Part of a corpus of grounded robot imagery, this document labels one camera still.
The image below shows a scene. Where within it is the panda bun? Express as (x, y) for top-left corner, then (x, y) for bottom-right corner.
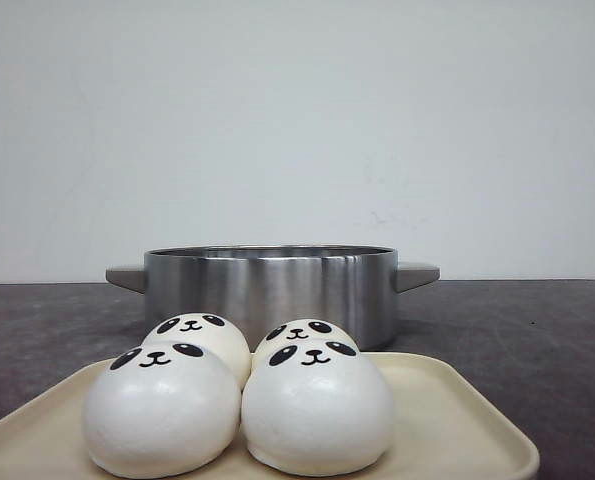
(241, 338), (396, 477)
(251, 318), (357, 371)
(142, 312), (251, 389)
(82, 342), (241, 479)

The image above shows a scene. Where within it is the stainless steel steamer pot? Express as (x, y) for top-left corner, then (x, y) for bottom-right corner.
(106, 245), (440, 350)

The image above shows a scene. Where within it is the cream plastic tray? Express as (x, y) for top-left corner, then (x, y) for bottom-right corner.
(0, 352), (539, 479)

